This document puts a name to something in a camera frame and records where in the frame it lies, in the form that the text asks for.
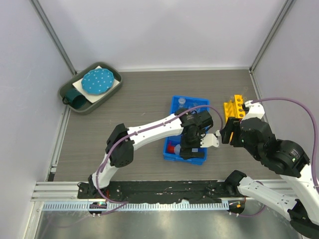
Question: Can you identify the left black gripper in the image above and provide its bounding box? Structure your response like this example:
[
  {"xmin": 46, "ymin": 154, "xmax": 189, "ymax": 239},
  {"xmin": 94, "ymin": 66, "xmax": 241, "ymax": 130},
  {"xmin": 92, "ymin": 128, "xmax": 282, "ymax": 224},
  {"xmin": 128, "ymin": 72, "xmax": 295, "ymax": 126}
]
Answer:
[{"xmin": 180, "ymin": 130, "xmax": 206, "ymax": 160}]

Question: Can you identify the yellow test tube rack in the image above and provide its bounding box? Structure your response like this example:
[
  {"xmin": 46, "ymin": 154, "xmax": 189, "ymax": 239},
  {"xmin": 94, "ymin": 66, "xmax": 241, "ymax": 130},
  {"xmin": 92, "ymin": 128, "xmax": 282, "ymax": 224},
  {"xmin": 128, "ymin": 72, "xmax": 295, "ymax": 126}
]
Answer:
[{"xmin": 223, "ymin": 95, "xmax": 245, "ymax": 122}]

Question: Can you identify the white squeeze bottle red cap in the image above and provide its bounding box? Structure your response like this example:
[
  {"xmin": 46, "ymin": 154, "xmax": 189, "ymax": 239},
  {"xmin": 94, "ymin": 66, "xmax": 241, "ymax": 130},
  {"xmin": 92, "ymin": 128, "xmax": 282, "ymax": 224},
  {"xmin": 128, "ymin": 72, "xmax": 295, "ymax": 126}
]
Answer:
[{"xmin": 166, "ymin": 142, "xmax": 181, "ymax": 155}]

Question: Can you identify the blue divided plastic bin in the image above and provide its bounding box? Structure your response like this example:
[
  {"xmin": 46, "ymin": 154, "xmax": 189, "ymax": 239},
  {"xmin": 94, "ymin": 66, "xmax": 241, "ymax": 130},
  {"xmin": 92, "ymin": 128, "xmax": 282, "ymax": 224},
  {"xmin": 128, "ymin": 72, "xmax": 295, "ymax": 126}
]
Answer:
[{"xmin": 163, "ymin": 96, "xmax": 210, "ymax": 165}]

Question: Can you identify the thin clear test tube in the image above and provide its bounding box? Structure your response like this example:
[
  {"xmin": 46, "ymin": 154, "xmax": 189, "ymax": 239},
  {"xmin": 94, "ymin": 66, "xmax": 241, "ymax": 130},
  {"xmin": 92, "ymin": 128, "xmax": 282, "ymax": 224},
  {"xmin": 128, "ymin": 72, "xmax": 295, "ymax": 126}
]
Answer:
[{"xmin": 241, "ymin": 87, "xmax": 248, "ymax": 98}]

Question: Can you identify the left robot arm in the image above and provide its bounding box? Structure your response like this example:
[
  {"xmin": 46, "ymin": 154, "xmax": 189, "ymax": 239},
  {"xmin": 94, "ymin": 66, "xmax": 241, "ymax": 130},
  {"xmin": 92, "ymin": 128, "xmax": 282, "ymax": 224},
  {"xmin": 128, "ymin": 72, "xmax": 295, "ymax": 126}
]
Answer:
[{"xmin": 88, "ymin": 108, "xmax": 219, "ymax": 199}]

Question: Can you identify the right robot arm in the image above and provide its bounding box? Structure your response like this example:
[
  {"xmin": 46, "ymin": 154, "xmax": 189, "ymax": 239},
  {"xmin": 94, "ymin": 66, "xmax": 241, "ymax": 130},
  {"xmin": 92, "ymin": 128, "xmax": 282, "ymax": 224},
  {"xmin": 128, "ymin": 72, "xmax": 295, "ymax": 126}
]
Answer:
[{"xmin": 220, "ymin": 117, "xmax": 319, "ymax": 239}]

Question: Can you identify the blue dotted plate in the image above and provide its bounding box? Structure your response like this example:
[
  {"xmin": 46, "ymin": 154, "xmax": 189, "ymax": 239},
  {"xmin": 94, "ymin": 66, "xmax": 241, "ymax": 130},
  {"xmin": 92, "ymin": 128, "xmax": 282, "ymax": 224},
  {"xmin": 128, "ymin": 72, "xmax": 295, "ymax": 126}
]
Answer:
[{"xmin": 81, "ymin": 68, "xmax": 115, "ymax": 95}]

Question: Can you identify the white square board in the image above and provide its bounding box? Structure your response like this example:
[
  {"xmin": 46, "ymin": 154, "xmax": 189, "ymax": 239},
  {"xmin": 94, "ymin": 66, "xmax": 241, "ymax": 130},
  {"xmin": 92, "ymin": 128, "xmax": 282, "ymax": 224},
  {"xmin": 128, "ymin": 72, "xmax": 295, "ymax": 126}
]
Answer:
[{"xmin": 72, "ymin": 66, "xmax": 120, "ymax": 104}]

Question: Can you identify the dark green mug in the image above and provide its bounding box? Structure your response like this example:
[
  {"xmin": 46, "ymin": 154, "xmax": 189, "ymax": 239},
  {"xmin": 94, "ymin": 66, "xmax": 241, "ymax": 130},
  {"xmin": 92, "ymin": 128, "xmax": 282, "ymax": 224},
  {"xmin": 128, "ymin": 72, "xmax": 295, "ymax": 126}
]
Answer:
[{"xmin": 62, "ymin": 88, "xmax": 87, "ymax": 110}]

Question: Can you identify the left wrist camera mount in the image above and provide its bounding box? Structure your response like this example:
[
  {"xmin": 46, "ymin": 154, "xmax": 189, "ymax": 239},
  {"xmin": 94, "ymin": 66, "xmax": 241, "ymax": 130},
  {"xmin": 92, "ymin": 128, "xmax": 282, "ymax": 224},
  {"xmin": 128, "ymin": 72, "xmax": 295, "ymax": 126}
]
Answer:
[{"xmin": 200, "ymin": 130, "xmax": 221, "ymax": 148}]

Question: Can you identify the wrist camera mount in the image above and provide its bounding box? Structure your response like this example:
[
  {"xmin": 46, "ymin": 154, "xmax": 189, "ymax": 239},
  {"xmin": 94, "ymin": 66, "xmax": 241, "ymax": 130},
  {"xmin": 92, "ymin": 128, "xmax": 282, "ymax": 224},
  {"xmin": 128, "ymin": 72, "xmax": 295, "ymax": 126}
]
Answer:
[
  {"xmin": 242, "ymin": 101, "xmax": 265, "ymax": 120},
  {"xmin": 200, "ymin": 130, "xmax": 221, "ymax": 148}
]

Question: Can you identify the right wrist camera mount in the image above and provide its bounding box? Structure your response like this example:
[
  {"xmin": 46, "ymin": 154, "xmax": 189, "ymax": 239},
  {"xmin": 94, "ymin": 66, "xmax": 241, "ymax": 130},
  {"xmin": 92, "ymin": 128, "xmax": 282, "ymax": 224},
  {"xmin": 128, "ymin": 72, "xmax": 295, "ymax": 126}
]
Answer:
[{"xmin": 242, "ymin": 101, "xmax": 265, "ymax": 120}]

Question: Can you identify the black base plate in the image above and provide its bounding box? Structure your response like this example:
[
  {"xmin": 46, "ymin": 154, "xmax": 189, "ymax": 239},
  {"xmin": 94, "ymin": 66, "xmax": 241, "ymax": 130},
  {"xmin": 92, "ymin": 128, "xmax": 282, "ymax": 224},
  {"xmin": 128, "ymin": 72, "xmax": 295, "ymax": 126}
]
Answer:
[{"xmin": 77, "ymin": 180, "xmax": 243, "ymax": 204}]

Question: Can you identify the white slotted cable duct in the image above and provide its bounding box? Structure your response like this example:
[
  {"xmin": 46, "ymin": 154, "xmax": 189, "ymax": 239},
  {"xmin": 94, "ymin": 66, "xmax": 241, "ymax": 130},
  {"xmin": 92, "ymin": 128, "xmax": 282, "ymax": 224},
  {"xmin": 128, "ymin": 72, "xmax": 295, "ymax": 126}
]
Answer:
[{"xmin": 42, "ymin": 201, "xmax": 229, "ymax": 212}]

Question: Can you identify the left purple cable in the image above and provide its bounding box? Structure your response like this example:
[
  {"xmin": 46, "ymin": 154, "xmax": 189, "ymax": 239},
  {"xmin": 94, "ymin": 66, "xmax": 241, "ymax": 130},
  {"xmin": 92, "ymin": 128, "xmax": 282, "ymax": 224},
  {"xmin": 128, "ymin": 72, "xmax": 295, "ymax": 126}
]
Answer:
[{"xmin": 96, "ymin": 104, "xmax": 224, "ymax": 216}]

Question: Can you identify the right aluminium frame post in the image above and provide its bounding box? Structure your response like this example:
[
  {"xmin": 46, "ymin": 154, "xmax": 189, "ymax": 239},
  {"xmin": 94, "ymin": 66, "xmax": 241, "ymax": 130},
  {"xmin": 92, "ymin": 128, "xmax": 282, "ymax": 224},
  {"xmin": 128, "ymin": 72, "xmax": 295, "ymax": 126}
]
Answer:
[{"xmin": 249, "ymin": 0, "xmax": 296, "ymax": 74}]

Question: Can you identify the aluminium frame post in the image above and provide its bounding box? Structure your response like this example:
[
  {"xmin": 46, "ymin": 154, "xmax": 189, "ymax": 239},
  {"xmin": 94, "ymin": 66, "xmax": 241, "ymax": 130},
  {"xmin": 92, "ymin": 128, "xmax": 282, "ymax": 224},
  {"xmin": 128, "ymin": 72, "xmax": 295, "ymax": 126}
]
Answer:
[
  {"xmin": 30, "ymin": 0, "xmax": 77, "ymax": 75},
  {"xmin": 249, "ymin": 0, "xmax": 296, "ymax": 74}
]

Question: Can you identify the left aluminium frame post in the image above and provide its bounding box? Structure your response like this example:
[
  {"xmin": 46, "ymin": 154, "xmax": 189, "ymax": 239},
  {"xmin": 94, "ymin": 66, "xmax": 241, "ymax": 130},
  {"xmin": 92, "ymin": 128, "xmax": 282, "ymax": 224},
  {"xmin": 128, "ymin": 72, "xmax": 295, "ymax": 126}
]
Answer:
[{"xmin": 30, "ymin": 0, "xmax": 77, "ymax": 75}]

